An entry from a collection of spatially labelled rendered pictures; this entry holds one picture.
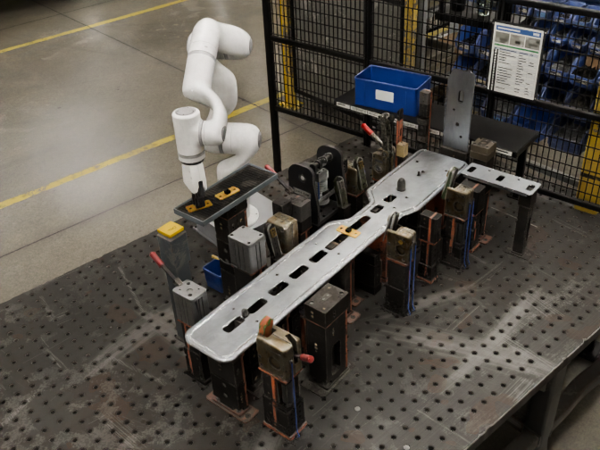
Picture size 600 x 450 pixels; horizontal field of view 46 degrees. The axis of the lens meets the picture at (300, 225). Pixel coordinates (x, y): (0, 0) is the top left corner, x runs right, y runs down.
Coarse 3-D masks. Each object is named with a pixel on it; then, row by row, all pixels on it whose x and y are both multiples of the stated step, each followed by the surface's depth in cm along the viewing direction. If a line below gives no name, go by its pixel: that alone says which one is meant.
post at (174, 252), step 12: (168, 240) 222; (180, 240) 224; (168, 252) 225; (180, 252) 226; (168, 264) 229; (180, 264) 228; (168, 276) 233; (180, 276) 231; (180, 324) 244; (180, 336) 248
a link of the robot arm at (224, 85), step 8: (216, 56) 245; (216, 64) 251; (216, 72) 251; (224, 72) 252; (216, 80) 251; (224, 80) 252; (232, 80) 254; (216, 88) 253; (224, 88) 253; (232, 88) 255; (224, 96) 255; (232, 96) 257; (224, 104) 257; (232, 104) 259; (208, 120) 264; (216, 152) 272
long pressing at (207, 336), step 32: (416, 160) 285; (448, 160) 284; (384, 192) 266; (416, 192) 265; (352, 224) 250; (384, 224) 248; (288, 256) 235; (352, 256) 235; (256, 288) 222; (288, 288) 222; (224, 320) 211; (256, 320) 210; (224, 352) 200
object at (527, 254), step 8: (536, 192) 265; (520, 200) 267; (528, 200) 264; (520, 208) 269; (528, 208) 266; (520, 216) 271; (528, 216) 268; (520, 224) 272; (528, 224) 272; (520, 232) 274; (528, 232) 276; (520, 240) 276; (504, 248) 283; (512, 248) 280; (520, 248) 278; (520, 256) 278; (528, 256) 278
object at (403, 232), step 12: (396, 228) 242; (396, 240) 238; (408, 240) 235; (396, 252) 240; (408, 252) 238; (396, 264) 244; (408, 264) 241; (396, 276) 246; (408, 276) 246; (396, 288) 249; (408, 288) 249; (396, 300) 252; (408, 300) 250; (396, 312) 254; (408, 312) 255
